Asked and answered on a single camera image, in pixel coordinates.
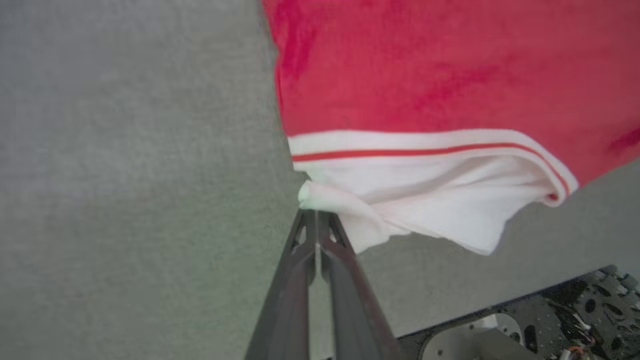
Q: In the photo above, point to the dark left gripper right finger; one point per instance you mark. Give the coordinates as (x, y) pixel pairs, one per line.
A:
(355, 320)

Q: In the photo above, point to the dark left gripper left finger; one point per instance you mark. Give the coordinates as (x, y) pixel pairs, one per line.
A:
(290, 310)

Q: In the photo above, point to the red and white garment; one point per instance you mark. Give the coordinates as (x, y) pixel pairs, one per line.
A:
(425, 75)

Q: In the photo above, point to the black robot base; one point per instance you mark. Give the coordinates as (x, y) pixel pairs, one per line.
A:
(560, 320)

